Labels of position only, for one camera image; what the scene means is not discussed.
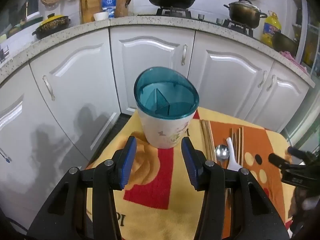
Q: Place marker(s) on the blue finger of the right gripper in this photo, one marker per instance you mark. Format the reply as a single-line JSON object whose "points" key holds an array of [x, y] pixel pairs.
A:
{"points": [[278, 162], [296, 153]]}

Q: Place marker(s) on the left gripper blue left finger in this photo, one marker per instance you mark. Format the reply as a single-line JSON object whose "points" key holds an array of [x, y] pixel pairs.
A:
{"points": [[125, 161]]}

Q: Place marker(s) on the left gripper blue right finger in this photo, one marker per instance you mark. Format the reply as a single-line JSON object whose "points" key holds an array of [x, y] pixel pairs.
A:
{"points": [[192, 161]]}

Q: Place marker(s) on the metal spoon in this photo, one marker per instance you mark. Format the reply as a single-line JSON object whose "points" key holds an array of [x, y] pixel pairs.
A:
{"points": [[222, 154]]}

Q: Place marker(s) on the white ceramic spoon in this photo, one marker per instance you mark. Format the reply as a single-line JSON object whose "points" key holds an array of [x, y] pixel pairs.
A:
{"points": [[232, 165]]}

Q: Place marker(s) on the right gloved hand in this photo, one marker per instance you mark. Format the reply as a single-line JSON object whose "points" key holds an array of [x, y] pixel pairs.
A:
{"points": [[300, 201]]}

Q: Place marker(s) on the teal rimmed floral utensil holder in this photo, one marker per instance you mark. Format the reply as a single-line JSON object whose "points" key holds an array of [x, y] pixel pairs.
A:
{"points": [[166, 103]]}

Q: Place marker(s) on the pink cloth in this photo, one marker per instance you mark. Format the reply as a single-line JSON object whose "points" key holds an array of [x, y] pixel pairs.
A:
{"points": [[290, 62]]}

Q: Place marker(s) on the dark metal bowl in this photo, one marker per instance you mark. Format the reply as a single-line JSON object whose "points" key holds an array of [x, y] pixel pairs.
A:
{"points": [[281, 42]]}

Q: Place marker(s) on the yellow oil bottle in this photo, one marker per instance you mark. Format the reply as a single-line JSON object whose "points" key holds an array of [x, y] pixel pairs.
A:
{"points": [[271, 26]]}

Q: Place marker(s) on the small white bowl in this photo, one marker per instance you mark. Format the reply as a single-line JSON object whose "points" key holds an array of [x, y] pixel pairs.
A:
{"points": [[99, 16]]}

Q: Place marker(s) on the black gas stove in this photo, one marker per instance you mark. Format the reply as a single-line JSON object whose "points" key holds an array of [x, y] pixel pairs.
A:
{"points": [[177, 17]]}

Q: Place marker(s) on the steel stock pot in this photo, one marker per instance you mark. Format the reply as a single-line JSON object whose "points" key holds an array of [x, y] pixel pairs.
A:
{"points": [[244, 12]]}

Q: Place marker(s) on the yellow lid black casserole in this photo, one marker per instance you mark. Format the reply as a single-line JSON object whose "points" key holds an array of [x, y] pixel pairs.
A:
{"points": [[53, 24]]}

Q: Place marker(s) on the wooden knife block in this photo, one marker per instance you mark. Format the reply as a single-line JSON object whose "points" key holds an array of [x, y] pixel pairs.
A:
{"points": [[121, 5]]}

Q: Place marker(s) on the wooden cutting board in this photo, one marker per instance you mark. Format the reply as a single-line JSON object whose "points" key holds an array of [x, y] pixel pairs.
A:
{"points": [[88, 8]]}

